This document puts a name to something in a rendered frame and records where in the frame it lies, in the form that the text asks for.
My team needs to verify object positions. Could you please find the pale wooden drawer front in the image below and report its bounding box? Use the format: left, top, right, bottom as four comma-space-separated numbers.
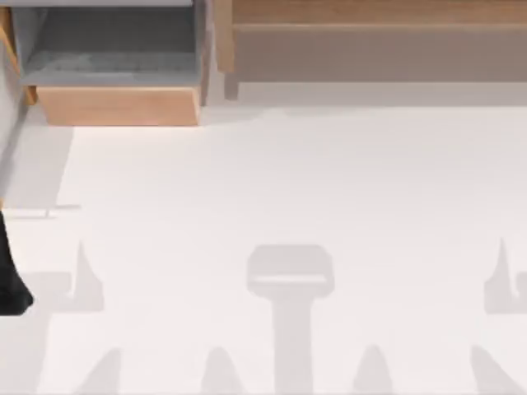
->
35, 86, 202, 127

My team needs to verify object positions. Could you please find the wooden open shelf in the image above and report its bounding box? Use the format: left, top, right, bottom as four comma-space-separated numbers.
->
213, 0, 527, 101

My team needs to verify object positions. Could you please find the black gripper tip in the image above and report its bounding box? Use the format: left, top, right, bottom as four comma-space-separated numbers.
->
0, 209, 35, 317

